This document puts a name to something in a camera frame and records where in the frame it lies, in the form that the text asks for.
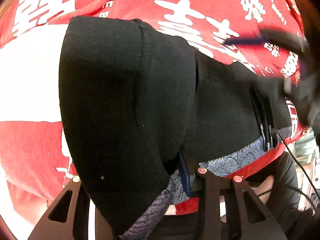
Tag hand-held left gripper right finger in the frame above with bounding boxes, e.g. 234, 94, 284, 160
178, 152, 288, 240

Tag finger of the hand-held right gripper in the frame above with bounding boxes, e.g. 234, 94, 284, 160
223, 28, 309, 53
282, 54, 318, 85

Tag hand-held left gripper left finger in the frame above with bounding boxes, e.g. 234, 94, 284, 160
27, 176, 98, 240

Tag black pants with patterned waistband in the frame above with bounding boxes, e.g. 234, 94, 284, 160
58, 16, 293, 240

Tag red printed blanket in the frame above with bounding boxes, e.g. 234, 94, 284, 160
0, 0, 314, 233

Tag person's dark clothing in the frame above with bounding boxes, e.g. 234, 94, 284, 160
246, 151, 320, 240

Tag black cable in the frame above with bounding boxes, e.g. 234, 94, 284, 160
257, 133, 320, 212

